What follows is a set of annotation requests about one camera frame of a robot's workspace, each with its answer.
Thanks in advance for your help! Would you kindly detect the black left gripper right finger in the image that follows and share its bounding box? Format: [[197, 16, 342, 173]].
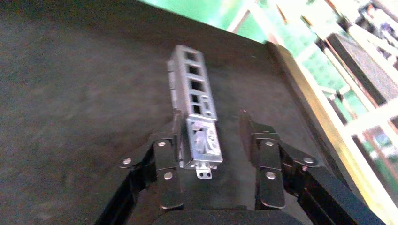
[[239, 108, 386, 225]]

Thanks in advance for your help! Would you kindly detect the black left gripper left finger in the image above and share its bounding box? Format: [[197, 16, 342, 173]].
[[93, 109, 184, 225]]

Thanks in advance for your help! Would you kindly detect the perforated grey metal bracket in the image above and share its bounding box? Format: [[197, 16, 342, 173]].
[[167, 45, 224, 180]]

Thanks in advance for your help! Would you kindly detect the black container with tan rim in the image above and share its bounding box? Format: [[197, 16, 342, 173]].
[[0, 0, 398, 225]]

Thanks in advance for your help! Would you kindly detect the black-topped cart with white tubes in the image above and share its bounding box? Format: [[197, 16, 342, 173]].
[[323, 0, 398, 108]]

